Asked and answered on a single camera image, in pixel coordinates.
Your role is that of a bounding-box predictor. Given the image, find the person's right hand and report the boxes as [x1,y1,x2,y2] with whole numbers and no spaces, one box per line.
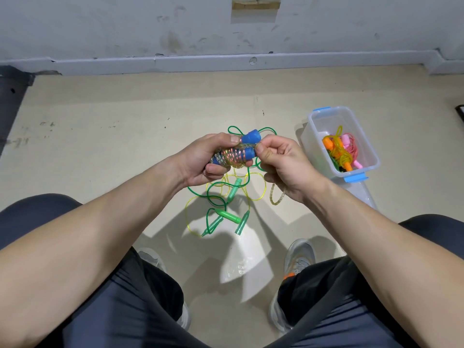
[254,134,329,205]

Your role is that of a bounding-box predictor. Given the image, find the person's left hand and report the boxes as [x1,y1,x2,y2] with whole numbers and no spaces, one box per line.
[173,132,244,190]

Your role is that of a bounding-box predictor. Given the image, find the blue handled glitter skipping rope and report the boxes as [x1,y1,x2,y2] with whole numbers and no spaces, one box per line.
[210,129,285,206]

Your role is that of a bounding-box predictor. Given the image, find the orange handled yellow skipping rope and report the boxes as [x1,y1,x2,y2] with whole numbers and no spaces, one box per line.
[322,125,355,173]

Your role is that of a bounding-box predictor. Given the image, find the pile of colourful jump ropes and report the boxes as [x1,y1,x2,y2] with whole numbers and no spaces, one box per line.
[185,125,280,238]

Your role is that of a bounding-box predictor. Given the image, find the clear storage box blue latches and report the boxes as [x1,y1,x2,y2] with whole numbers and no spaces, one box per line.
[299,106,380,184]

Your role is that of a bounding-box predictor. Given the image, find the pink skipping rope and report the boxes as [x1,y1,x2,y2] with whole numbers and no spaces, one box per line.
[339,132,363,170]

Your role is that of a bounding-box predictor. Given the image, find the person's left forearm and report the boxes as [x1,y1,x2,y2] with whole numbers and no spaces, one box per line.
[0,159,188,348]

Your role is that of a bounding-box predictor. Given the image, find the person's right forearm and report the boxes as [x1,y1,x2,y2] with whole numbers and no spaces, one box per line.
[308,183,464,348]

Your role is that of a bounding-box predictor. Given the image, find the clear plastic box lid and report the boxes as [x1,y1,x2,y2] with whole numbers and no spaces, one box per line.
[337,177,379,212]

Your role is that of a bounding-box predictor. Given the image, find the grey right shoe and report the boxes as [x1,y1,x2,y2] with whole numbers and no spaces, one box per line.
[270,239,318,334]

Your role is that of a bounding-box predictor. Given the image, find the grey shoe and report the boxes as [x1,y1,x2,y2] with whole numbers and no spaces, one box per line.
[138,246,191,331]
[270,239,318,334]

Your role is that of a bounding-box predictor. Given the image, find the grey left shoe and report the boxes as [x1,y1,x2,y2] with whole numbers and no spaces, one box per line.
[138,246,191,331]

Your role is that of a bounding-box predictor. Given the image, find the black shorts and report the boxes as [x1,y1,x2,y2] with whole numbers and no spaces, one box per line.
[0,193,464,348]

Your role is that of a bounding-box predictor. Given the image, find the small wooden wall block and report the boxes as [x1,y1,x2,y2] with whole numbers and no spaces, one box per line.
[232,0,281,12]

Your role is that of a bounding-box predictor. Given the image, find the black metal rack frame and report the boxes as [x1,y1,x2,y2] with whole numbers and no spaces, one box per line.
[0,66,36,157]

